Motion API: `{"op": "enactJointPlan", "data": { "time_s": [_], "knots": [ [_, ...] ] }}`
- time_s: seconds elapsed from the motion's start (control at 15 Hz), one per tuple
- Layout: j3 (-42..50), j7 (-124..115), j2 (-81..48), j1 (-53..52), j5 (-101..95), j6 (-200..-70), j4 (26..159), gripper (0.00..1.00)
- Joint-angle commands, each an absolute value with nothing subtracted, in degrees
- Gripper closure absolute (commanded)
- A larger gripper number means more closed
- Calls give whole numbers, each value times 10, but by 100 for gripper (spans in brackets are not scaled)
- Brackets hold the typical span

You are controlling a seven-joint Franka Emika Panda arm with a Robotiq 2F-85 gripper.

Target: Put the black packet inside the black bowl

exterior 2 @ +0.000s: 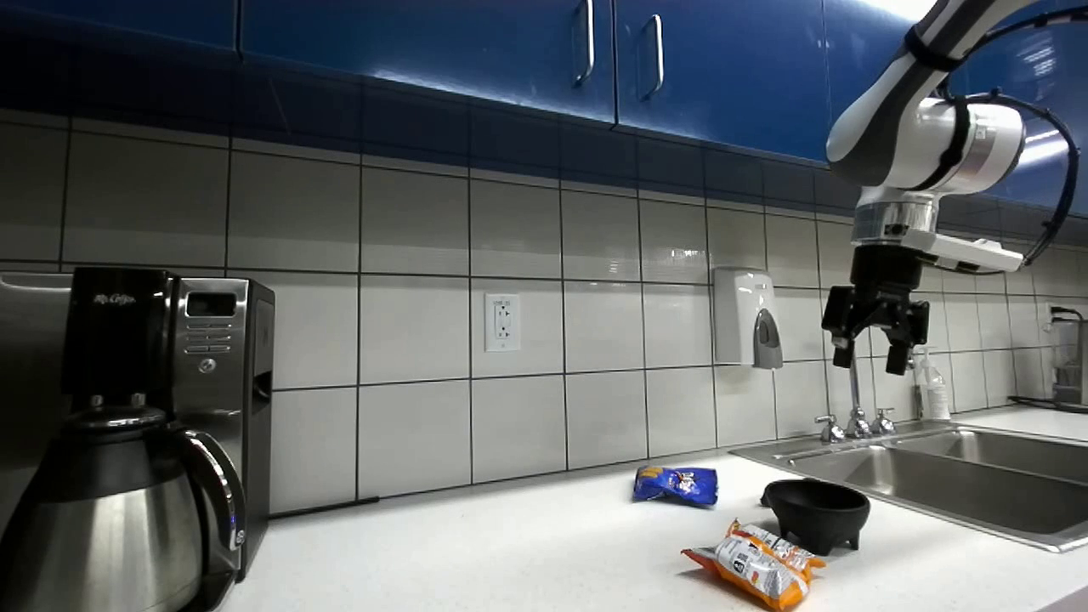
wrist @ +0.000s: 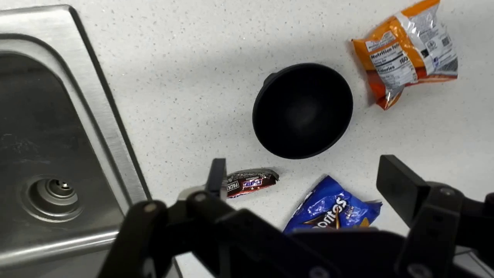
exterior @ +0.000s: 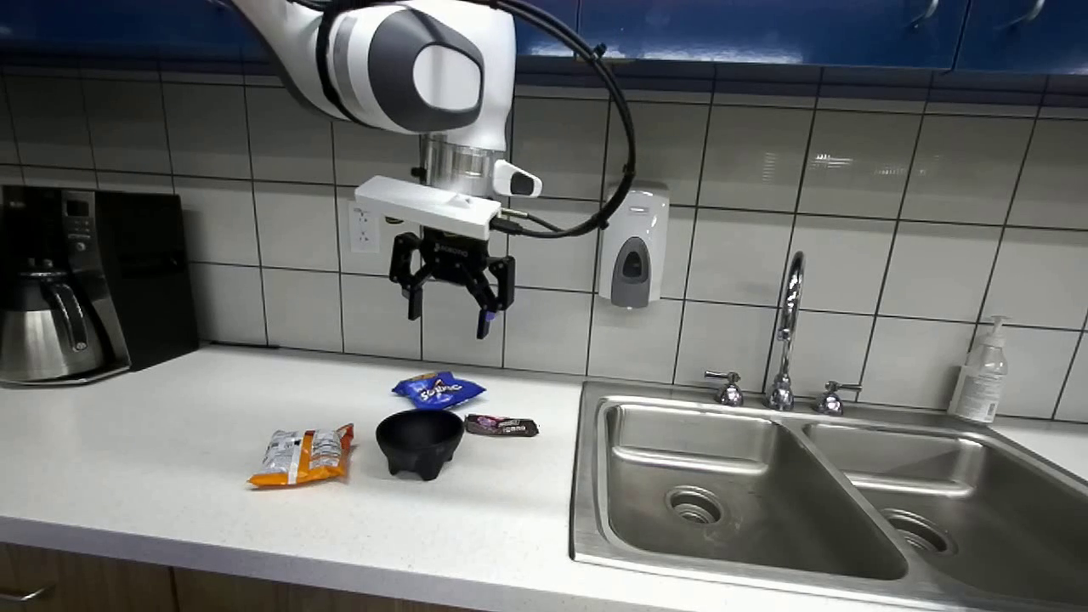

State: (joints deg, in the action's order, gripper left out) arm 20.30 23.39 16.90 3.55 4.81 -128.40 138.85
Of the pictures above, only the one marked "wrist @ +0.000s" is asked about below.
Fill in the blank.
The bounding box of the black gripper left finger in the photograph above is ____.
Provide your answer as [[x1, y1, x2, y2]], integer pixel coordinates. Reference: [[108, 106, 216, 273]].
[[97, 155, 310, 278]]

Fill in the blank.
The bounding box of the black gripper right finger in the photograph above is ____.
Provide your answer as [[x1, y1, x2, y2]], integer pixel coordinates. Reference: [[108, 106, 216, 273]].
[[375, 152, 494, 278]]

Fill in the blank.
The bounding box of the black candy packet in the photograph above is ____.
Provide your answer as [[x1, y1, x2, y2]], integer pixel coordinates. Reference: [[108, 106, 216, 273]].
[[221, 166, 281, 199]]

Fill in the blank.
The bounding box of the blue Doritos chip packet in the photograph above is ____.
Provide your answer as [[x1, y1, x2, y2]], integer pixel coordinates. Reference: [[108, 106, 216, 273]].
[[283, 174, 385, 236]]

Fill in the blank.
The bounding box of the black bowl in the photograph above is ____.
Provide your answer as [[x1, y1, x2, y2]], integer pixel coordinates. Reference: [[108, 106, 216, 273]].
[[250, 61, 355, 160]]

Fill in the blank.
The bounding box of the orange chip packet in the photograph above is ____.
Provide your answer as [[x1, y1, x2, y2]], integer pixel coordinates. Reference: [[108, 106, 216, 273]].
[[351, 0, 460, 111]]

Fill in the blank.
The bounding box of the stainless steel sink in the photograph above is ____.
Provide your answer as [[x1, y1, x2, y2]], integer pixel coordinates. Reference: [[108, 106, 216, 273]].
[[0, 2, 182, 278]]

